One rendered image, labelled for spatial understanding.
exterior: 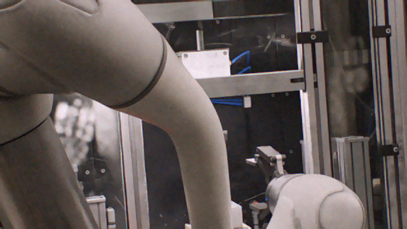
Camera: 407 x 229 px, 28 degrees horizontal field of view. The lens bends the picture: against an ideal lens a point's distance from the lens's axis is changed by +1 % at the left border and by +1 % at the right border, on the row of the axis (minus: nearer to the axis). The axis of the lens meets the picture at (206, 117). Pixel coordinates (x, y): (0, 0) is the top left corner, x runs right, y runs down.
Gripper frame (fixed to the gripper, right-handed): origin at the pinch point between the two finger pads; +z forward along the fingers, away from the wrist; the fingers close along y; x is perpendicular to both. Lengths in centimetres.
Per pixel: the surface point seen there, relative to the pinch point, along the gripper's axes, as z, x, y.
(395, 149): 21.0, -38.0, 1.6
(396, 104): 21.5, -39.3, 11.7
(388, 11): 22, -39, 32
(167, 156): 64, 7, 1
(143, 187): 21.4, 19.3, -1.1
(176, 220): 64, 6, -17
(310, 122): 21.5, -18.7, 9.3
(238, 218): 33.2, -3.8, -12.3
